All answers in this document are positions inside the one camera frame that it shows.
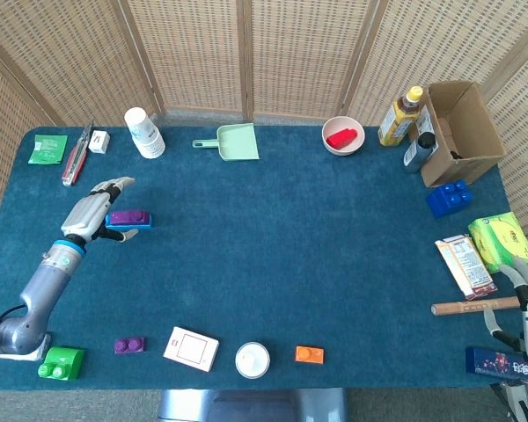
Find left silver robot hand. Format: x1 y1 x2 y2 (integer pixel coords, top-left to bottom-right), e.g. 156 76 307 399
60 176 140 244

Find purple sloped one-stud block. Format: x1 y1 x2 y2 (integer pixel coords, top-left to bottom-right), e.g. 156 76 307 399
106 209 152 227

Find light blue four-stud block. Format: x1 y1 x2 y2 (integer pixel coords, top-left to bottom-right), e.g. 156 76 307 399
104 214 154 232

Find white paper cups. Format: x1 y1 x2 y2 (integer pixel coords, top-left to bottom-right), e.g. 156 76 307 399
123 106 166 160

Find small purple two-stud block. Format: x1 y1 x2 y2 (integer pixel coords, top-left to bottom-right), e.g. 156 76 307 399
114 337 146 355

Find green two-stud block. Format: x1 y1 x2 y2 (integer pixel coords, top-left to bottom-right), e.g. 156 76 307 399
37 346 86 382

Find dark blue four-stud block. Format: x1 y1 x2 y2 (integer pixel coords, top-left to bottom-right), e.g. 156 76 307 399
425 178 474 219

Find orange one-stud block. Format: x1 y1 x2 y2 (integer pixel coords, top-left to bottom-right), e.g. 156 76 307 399
295 346 326 365

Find red block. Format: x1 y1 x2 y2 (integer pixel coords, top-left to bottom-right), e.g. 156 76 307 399
326 127 360 149

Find red utility knife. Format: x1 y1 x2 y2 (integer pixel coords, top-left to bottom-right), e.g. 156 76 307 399
61 120 94 187

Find dark blue printed box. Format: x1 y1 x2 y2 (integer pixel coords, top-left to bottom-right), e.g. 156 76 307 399
465 346 528 382

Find wooden stick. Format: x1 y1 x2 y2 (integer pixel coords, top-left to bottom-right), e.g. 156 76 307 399
430 296 523 317

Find small white box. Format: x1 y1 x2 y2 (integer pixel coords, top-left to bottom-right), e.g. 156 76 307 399
88 129 112 155

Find green sachet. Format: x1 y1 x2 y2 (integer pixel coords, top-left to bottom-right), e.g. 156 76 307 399
27 134 69 165

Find green yellow tea box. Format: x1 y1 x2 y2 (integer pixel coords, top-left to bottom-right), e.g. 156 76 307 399
467 211 528 274

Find white tissue pack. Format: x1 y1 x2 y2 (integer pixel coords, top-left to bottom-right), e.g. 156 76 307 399
0 333 52 362

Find light green dustpan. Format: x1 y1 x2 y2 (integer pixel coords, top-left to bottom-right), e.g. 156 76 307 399
192 123 260 163

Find open cardboard box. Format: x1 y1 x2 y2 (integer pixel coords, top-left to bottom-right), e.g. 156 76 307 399
415 80 507 188

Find blue table cloth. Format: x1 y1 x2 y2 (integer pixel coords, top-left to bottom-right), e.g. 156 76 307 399
0 126 511 391

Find bamboo folding screen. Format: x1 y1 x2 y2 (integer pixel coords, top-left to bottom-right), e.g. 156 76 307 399
0 0 528 300

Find dark grey bottle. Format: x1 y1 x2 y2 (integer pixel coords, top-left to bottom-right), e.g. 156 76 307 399
403 131 436 174

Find white round lidded jar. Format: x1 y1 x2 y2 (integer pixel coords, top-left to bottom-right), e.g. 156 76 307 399
234 341 271 380

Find yellow tea drink bottle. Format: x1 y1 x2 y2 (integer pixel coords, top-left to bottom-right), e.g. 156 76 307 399
377 85 424 148

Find grey robot torso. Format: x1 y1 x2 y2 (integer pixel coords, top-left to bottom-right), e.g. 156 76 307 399
157 389 348 422

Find beige bowl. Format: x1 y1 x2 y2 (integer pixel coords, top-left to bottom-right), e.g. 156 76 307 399
321 115 366 156

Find white box with red frame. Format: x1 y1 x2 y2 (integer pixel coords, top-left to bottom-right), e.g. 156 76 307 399
162 325 221 373

